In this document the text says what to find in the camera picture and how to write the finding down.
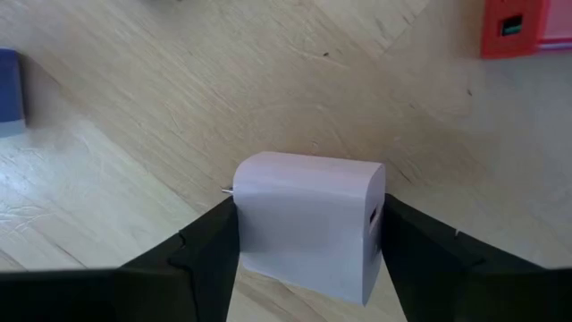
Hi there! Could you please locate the blue charger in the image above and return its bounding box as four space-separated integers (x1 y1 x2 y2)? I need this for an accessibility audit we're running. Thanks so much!
0 47 27 138

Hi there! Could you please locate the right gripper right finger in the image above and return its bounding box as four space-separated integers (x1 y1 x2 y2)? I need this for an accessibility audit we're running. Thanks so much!
378 192 572 322

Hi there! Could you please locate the pink box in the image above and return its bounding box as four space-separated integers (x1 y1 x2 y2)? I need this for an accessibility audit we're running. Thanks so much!
538 0 572 51

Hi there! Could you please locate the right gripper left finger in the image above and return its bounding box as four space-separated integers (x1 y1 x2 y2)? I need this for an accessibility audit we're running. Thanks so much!
0 195 242 322

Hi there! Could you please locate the pale lavender wall charger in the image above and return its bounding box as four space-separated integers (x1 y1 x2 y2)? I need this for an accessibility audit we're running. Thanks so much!
222 150 386 308

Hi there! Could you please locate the red wall charger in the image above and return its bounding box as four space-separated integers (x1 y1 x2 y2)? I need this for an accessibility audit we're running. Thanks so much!
480 0 551 60

